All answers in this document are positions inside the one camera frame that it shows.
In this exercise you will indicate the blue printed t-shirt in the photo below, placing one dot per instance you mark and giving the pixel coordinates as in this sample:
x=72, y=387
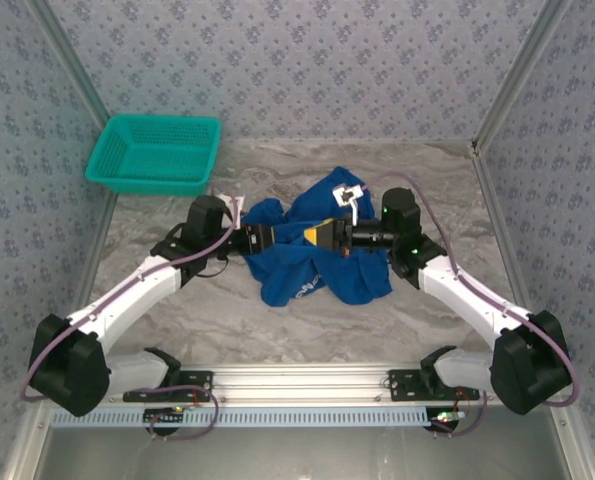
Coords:
x=287, y=270

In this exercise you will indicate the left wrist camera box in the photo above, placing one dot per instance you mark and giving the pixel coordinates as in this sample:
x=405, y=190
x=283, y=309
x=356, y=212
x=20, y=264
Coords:
x=241, y=202

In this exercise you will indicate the long aluminium base rail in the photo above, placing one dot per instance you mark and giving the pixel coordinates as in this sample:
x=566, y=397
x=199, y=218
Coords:
x=297, y=382

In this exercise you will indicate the grey metal panel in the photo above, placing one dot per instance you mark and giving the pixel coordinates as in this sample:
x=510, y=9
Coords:
x=297, y=455

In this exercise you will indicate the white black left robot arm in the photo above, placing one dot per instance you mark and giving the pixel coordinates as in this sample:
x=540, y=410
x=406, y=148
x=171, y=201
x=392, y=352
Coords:
x=122, y=300

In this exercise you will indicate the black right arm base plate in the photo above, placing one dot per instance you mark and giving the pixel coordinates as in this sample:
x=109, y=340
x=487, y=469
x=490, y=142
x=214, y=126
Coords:
x=402, y=387

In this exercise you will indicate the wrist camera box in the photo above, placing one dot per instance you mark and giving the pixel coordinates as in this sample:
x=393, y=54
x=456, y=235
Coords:
x=241, y=202
x=344, y=192

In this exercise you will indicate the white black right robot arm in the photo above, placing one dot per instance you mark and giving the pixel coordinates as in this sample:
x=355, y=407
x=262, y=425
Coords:
x=467, y=295

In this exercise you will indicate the aluminium frame leg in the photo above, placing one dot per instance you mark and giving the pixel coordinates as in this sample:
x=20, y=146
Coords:
x=27, y=445
x=572, y=445

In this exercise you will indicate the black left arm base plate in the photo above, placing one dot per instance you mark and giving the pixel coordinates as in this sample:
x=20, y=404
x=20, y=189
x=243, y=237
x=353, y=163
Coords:
x=206, y=385

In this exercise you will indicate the teal plastic basket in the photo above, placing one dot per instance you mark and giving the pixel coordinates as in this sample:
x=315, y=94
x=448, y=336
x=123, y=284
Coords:
x=152, y=150

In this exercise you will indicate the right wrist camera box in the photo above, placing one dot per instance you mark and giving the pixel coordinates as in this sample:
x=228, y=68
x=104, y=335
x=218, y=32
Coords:
x=344, y=192

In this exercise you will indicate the small black circuit board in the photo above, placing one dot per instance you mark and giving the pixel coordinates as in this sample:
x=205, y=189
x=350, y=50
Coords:
x=164, y=414
x=444, y=417

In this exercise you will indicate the aluminium frame post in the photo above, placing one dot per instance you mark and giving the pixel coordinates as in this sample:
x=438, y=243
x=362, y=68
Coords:
x=71, y=55
x=518, y=75

